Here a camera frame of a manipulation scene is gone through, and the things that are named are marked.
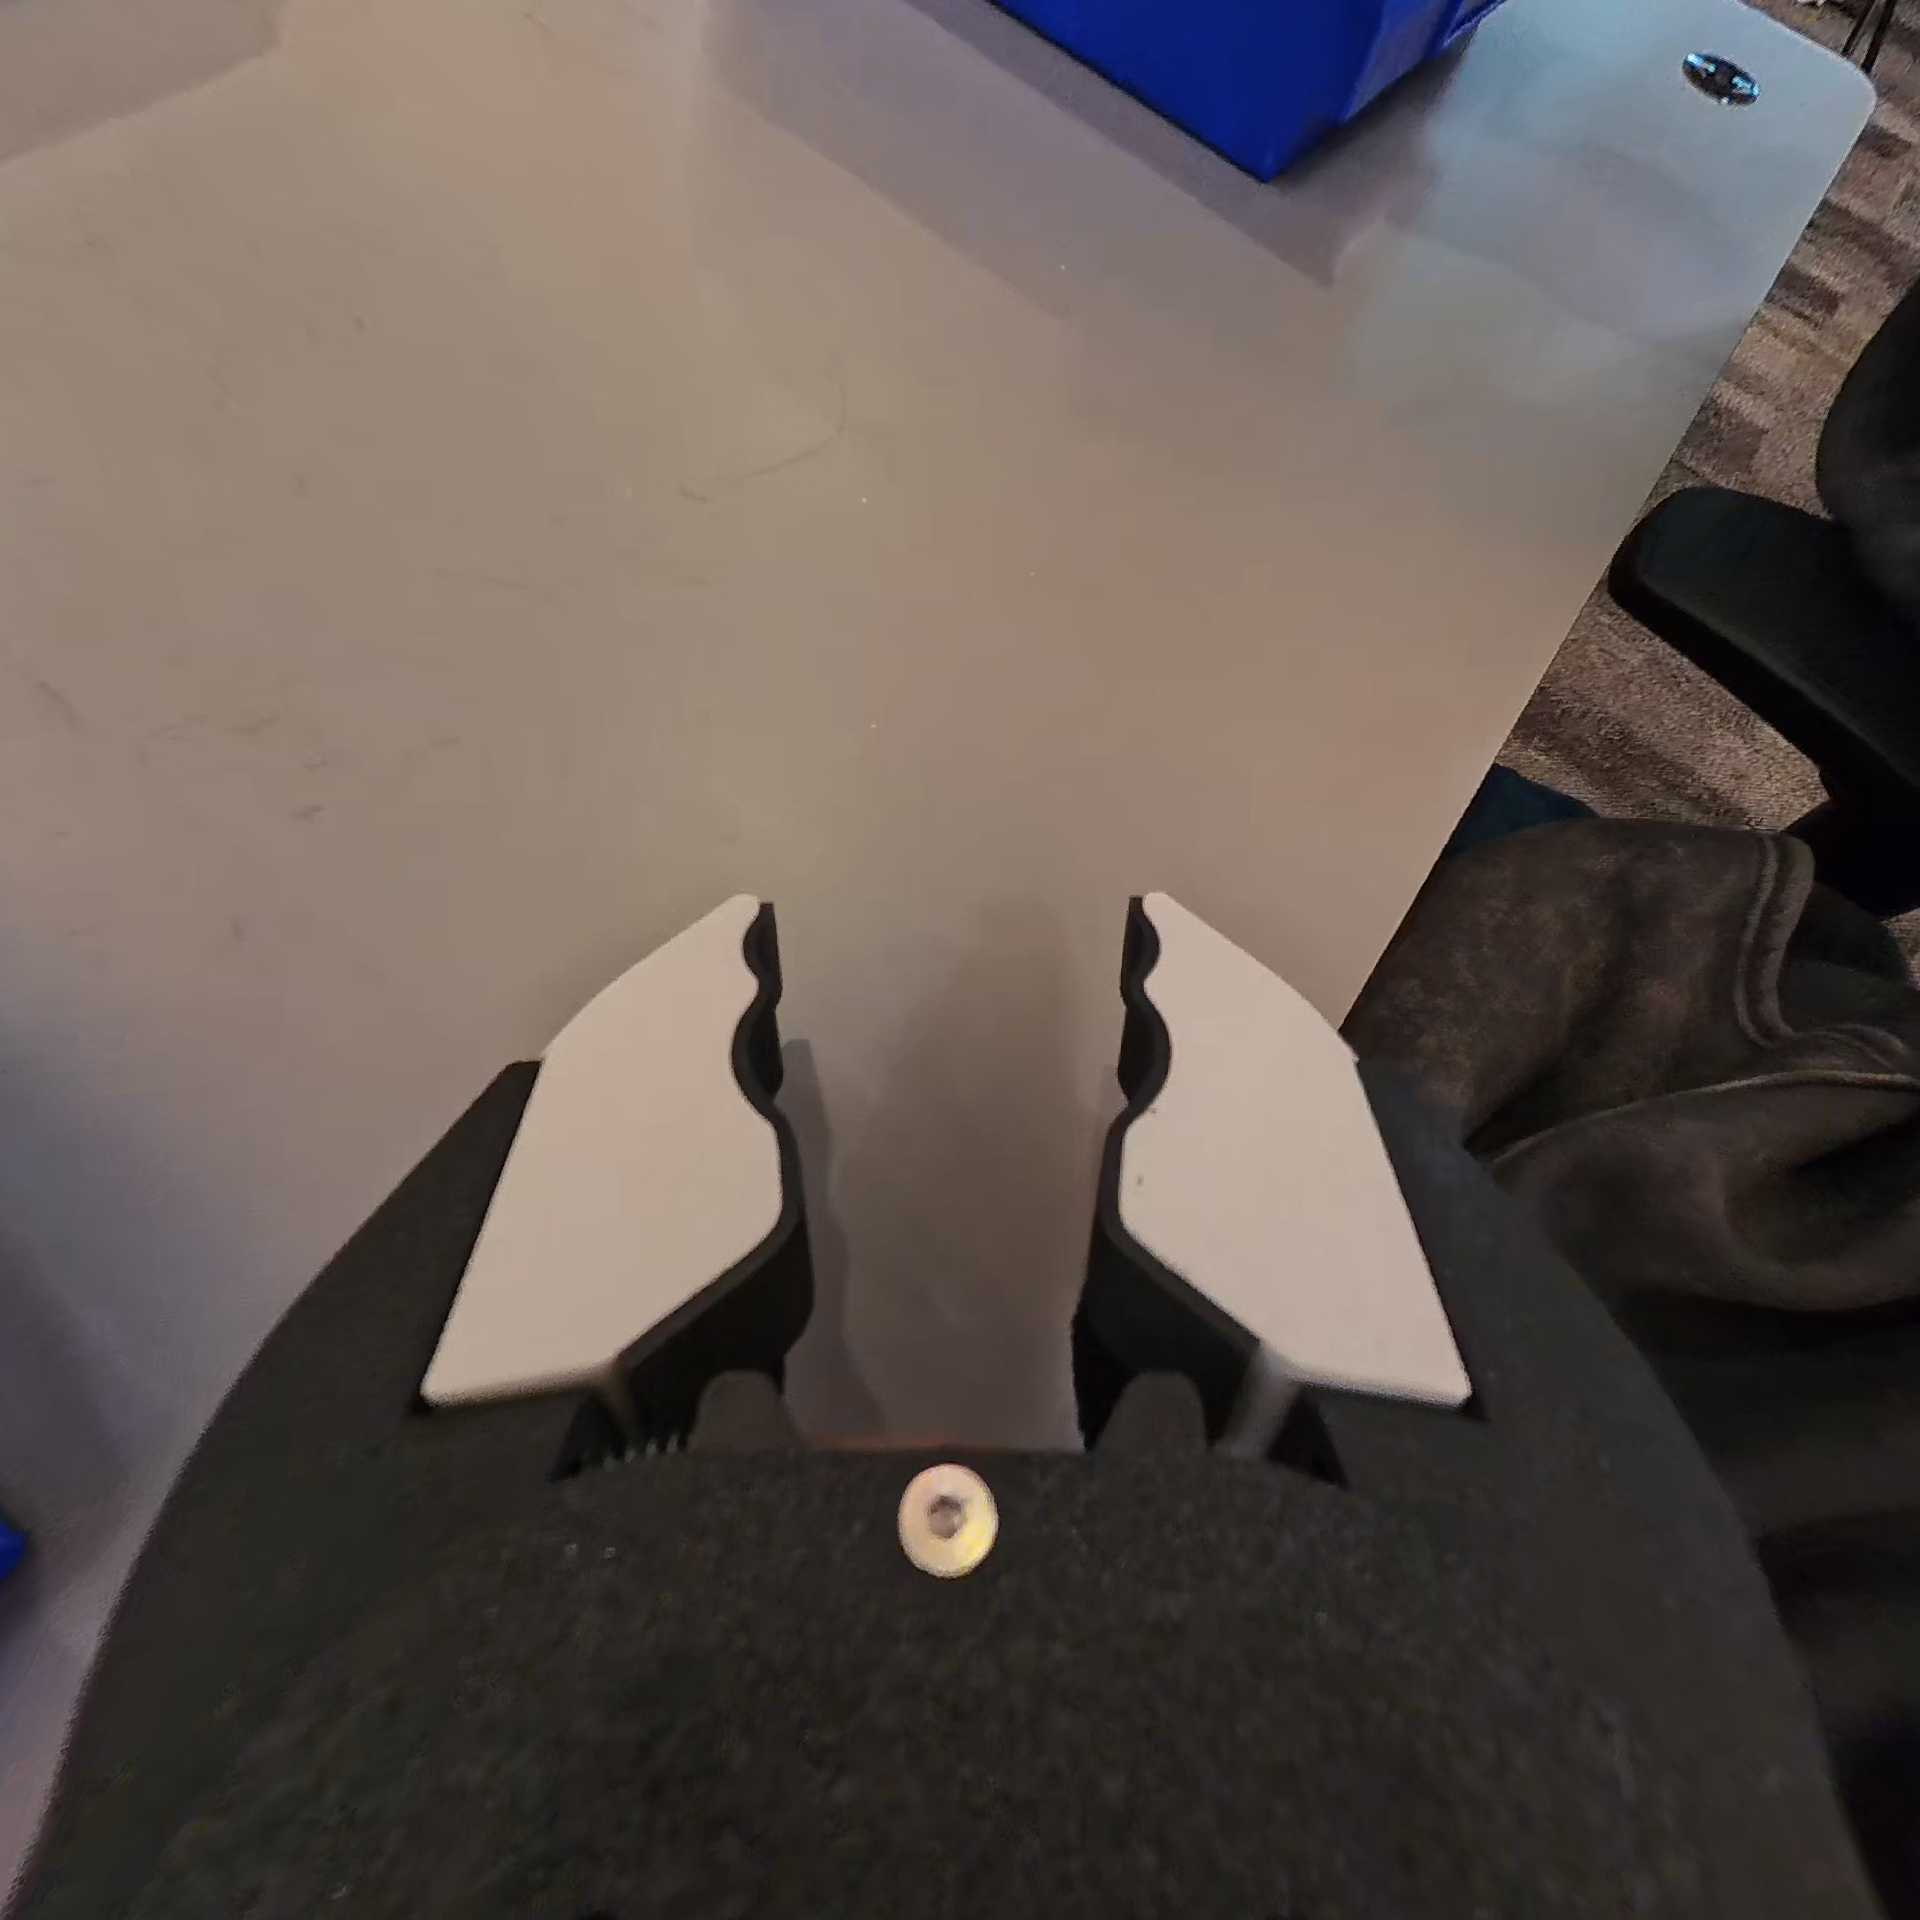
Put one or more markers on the blue plastic bin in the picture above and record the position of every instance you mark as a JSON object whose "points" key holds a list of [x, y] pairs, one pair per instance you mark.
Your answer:
{"points": [[1243, 77], [12, 1552]]}

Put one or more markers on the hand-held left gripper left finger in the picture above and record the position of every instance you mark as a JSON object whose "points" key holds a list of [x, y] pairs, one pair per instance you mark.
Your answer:
{"points": [[628, 1201]]}

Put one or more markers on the grey desk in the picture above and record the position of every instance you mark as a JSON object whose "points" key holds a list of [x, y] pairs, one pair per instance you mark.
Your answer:
{"points": [[598, 452]]}

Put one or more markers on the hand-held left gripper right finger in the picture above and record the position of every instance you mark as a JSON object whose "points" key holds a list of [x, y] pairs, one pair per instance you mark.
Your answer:
{"points": [[1276, 1201]]}

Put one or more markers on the grey hooded sweatshirt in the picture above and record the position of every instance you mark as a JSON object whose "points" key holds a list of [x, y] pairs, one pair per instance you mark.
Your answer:
{"points": [[1681, 1080]]}

